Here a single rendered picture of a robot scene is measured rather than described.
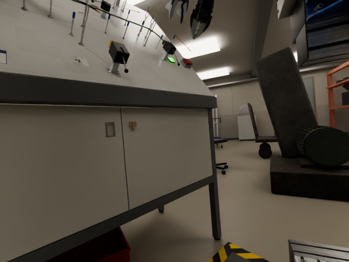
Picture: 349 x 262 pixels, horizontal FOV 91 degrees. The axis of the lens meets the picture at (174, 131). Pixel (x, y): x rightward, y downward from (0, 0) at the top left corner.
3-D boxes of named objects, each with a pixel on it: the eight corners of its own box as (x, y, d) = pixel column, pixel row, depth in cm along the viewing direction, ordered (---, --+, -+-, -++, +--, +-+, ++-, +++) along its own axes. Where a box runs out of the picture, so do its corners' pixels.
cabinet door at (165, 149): (213, 175, 102) (208, 108, 101) (130, 210, 65) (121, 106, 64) (210, 174, 104) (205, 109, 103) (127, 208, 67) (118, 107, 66)
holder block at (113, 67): (114, 87, 60) (123, 62, 54) (104, 65, 65) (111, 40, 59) (126, 88, 63) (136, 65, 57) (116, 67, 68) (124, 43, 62)
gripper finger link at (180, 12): (178, 22, 95) (178, 1, 90) (186, 23, 92) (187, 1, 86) (174, 23, 94) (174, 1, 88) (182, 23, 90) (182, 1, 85)
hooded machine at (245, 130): (257, 139, 684) (255, 104, 682) (258, 140, 629) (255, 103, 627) (239, 140, 711) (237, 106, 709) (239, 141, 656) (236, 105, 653)
